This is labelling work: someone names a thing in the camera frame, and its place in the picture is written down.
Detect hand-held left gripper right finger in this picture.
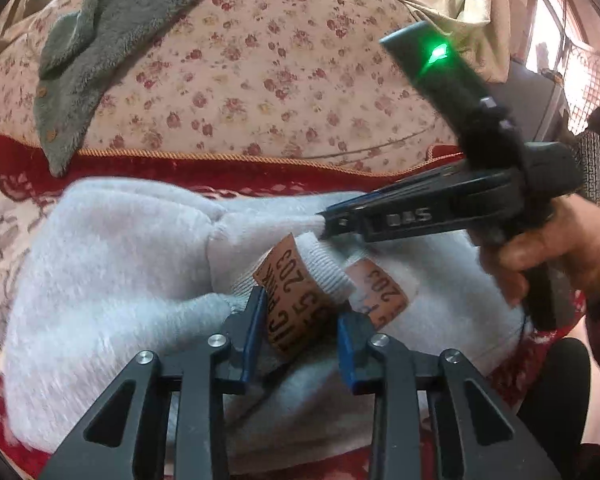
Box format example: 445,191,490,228
336,310,563,480

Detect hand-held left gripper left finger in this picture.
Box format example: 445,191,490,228
37,285,266,480

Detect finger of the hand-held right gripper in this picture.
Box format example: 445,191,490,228
319,184,482,244
324,161,469,217

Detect light grey pants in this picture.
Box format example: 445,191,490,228
2,177,536,476

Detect person's right hand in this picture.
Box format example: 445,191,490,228
480,192,600,311

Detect grey box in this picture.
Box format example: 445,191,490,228
485,60,570,145

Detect beige curtain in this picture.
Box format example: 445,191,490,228
405,0,538,83

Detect window with metal grille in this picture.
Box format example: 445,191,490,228
535,0,600,136

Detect floral sofa backrest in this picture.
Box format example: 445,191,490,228
0,0,463,176

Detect red velvet cover gold trim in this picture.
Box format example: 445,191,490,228
0,132,463,201

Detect black rounded object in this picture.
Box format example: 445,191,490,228
517,337,593,468

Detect grey fleece garment with buttons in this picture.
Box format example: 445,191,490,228
34,0,253,178

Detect beige cloth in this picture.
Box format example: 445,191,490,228
0,0,48,66

